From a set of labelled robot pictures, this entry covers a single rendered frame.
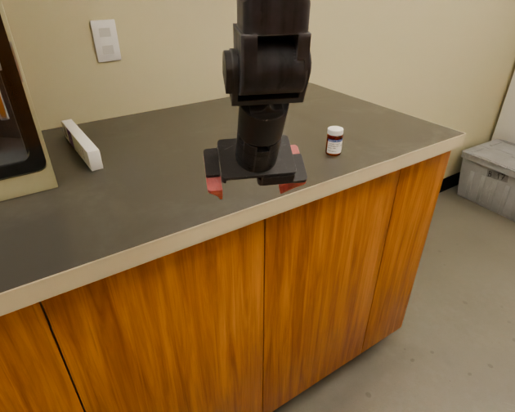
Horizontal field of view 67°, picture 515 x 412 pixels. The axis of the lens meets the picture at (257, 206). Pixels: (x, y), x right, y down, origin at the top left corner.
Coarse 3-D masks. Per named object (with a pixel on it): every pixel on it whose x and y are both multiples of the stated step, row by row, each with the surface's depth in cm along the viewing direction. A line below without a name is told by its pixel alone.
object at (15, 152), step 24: (0, 24) 66; (0, 48) 67; (0, 72) 69; (24, 96) 72; (0, 120) 72; (24, 120) 74; (0, 144) 73; (24, 144) 76; (0, 168) 75; (24, 168) 78
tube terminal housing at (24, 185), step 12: (0, 0) 65; (0, 12) 66; (24, 84) 72; (36, 120) 76; (48, 156) 80; (48, 168) 81; (12, 180) 78; (24, 180) 80; (36, 180) 81; (48, 180) 82; (0, 192) 78; (12, 192) 80; (24, 192) 81; (36, 192) 82
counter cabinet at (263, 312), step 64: (384, 192) 107; (192, 256) 78; (256, 256) 89; (320, 256) 103; (384, 256) 123; (0, 320) 62; (64, 320) 68; (128, 320) 76; (192, 320) 87; (256, 320) 100; (320, 320) 119; (384, 320) 145; (0, 384) 67; (64, 384) 74; (128, 384) 84; (192, 384) 97; (256, 384) 114
